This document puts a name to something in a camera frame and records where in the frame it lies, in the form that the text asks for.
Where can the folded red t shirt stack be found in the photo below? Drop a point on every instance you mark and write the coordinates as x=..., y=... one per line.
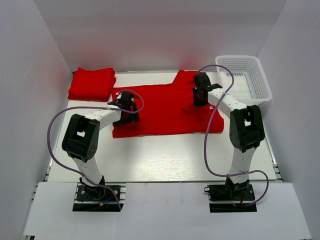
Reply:
x=92, y=85

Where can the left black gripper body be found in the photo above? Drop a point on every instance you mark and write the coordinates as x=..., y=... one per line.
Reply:
x=129, y=108

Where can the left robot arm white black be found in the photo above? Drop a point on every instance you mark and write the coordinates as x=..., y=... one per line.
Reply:
x=81, y=138

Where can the white plastic basket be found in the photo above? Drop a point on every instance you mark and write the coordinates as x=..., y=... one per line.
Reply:
x=250, y=83

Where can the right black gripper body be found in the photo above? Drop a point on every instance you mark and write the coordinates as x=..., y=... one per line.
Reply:
x=198, y=102

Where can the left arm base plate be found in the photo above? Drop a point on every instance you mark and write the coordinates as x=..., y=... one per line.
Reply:
x=102, y=200

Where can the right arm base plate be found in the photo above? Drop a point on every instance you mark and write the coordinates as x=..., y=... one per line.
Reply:
x=222, y=200

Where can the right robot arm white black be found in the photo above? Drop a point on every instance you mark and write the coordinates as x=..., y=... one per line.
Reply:
x=246, y=130

